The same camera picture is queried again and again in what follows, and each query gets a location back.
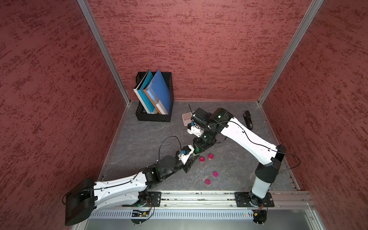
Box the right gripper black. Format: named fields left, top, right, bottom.
left=193, top=124, right=219, bottom=153

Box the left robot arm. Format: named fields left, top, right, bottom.
left=64, top=144, right=200, bottom=226

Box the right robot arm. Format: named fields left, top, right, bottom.
left=180, top=108, right=287, bottom=209

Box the pink calculator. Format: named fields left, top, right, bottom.
left=182, top=112, right=192, bottom=126

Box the black stapler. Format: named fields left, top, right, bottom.
left=243, top=110, right=253, bottom=130

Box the black mesh file holder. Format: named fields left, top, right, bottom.
left=136, top=72, right=174, bottom=122

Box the blue book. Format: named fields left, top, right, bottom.
left=144, top=70, right=171, bottom=115

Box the orange spine book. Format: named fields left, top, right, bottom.
left=143, top=89, right=162, bottom=115

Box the teal book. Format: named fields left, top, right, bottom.
left=133, top=70, right=154, bottom=114

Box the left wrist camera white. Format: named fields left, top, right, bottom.
left=178, top=145, right=194, bottom=165

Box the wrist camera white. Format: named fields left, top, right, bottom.
left=178, top=145, right=194, bottom=165
left=187, top=121, right=204, bottom=138

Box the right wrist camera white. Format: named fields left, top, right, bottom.
left=187, top=121, right=204, bottom=138

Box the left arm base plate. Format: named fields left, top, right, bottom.
left=133, top=191, right=162, bottom=207

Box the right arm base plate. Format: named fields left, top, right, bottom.
left=234, top=192, right=275, bottom=209

